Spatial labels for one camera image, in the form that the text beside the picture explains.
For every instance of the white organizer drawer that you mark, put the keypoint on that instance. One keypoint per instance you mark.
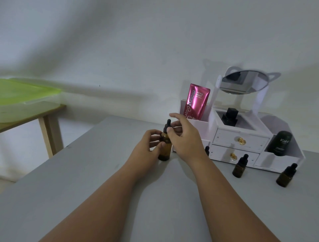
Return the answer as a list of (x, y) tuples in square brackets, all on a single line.
[(245, 154), (256, 142)]

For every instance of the light wooden side table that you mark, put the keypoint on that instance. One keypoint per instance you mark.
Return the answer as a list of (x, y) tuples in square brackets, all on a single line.
[(47, 129)]

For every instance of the gold drawer knob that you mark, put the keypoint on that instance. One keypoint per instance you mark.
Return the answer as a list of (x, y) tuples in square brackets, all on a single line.
[(233, 156), (241, 141)]

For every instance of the dark green cylindrical bottle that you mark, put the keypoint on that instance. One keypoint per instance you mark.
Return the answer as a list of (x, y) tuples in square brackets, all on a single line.
[(280, 144)]

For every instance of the small amber dropper bottle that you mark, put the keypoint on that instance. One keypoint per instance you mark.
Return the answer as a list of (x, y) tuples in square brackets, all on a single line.
[(239, 168), (286, 177), (207, 150)]

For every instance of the person's right forearm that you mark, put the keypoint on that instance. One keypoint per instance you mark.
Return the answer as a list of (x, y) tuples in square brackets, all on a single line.
[(231, 207)]

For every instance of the person's left thumb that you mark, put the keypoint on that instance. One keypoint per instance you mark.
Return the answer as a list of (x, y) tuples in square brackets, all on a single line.
[(159, 145)]

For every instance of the person's right thumb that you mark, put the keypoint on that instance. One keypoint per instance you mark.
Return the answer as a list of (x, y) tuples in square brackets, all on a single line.
[(173, 132)]

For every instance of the pink cosmetic tube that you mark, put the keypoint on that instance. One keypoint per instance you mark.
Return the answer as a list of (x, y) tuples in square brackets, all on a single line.
[(196, 102)]

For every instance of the round tilting mirror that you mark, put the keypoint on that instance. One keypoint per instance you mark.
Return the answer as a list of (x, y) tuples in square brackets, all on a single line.
[(245, 81)]

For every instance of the person's left forearm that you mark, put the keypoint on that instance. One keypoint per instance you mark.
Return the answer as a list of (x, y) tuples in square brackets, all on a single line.
[(99, 209)]

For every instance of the person's left hand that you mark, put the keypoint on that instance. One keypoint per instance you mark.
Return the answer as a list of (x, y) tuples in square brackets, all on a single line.
[(142, 155)]

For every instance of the person's right hand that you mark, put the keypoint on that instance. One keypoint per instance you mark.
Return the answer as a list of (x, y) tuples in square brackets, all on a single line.
[(188, 140)]

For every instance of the large amber dropper bottle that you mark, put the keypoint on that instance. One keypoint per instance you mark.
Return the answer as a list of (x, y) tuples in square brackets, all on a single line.
[(165, 149)]

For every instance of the white cosmetic organizer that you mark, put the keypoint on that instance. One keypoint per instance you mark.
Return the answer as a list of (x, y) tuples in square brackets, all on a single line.
[(271, 159)]

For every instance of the black square perfume bottle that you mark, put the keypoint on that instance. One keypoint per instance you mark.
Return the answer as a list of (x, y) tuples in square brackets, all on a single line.
[(230, 117)]

